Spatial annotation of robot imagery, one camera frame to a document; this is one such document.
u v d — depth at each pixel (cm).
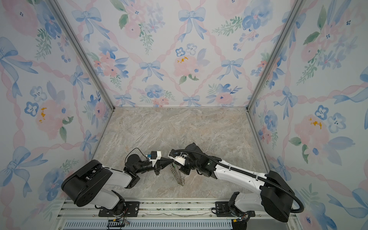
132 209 74
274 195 41
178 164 68
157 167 70
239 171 49
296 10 70
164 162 73
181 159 68
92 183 45
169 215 73
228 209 66
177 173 85
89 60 91
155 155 66
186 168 69
